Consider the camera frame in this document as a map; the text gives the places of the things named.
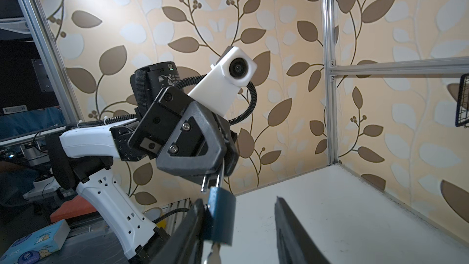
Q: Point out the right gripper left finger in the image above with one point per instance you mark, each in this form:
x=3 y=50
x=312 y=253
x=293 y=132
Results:
x=185 y=246

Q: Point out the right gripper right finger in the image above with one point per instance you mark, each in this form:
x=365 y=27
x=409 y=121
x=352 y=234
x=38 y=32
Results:
x=294 y=245

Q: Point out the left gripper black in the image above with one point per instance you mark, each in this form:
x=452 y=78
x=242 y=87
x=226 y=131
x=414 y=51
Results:
x=194 y=140

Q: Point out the blue small padlock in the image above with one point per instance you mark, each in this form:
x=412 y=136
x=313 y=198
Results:
x=219 y=219

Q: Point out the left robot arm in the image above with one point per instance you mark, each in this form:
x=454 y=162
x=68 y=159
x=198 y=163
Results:
x=82 y=158

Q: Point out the blue tissue pack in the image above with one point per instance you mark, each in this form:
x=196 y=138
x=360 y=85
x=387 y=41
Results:
x=37 y=245

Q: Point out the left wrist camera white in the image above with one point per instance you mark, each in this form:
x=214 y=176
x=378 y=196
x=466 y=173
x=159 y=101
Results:
x=219 y=88

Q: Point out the black wire basket back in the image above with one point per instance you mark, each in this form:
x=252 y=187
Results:
x=462 y=110

